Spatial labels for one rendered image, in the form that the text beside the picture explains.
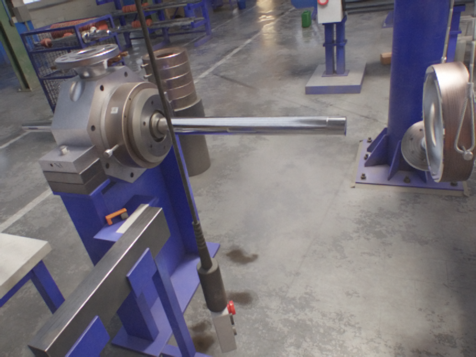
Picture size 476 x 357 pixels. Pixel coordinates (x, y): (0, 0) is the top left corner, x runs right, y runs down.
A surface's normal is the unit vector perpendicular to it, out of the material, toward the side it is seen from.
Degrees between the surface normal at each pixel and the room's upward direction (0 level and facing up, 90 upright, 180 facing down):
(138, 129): 79
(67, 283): 0
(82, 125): 45
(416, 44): 90
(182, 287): 0
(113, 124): 65
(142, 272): 90
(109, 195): 90
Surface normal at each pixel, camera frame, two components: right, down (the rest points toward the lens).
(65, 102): -0.36, -0.22
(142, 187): 0.92, 0.05
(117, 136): -0.38, 0.34
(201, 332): -0.16, -0.85
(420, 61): -0.24, 0.53
